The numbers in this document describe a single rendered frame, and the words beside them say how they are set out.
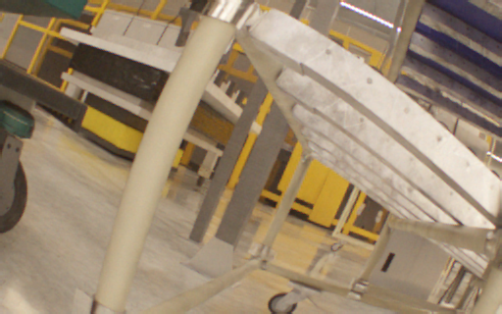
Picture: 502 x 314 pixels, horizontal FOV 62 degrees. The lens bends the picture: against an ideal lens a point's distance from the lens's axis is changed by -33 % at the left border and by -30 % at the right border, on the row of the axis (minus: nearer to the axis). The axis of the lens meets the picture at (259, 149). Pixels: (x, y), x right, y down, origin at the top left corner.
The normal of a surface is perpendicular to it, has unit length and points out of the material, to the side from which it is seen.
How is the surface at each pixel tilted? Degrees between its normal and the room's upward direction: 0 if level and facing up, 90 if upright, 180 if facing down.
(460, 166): 90
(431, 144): 90
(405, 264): 90
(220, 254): 90
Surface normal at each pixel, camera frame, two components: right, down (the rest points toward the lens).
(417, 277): -0.17, -0.12
